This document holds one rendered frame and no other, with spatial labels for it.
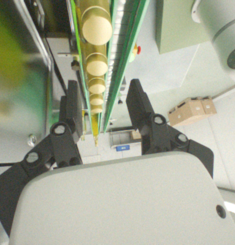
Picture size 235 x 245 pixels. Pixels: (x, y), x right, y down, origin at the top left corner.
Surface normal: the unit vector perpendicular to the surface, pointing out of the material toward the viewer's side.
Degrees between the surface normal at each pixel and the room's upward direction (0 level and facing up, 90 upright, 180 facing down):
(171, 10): 1
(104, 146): 90
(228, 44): 97
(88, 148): 90
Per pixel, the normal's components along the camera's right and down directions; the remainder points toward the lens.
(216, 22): -0.94, 0.02
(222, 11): -0.71, -0.12
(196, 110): 0.09, -0.29
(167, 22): 0.12, 0.95
